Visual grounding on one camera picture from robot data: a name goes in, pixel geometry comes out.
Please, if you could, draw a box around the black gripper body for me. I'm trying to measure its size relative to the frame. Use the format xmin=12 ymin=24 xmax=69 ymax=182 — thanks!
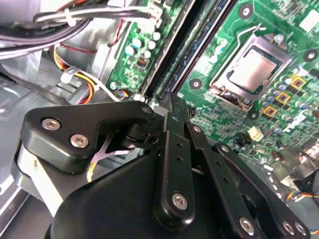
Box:
xmin=46 ymin=151 xmax=285 ymax=239

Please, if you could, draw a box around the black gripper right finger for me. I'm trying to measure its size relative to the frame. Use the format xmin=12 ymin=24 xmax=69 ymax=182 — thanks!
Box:
xmin=174 ymin=98 xmax=312 ymax=239

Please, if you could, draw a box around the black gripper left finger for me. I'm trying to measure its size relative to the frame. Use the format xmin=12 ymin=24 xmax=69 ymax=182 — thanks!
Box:
xmin=11 ymin=92 xmax=197 ymax=233

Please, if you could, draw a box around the RAM stick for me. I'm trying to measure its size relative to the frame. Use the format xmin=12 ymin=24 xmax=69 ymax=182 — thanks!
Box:
xmin=159 ymin=0 xmax=231 ymax=100

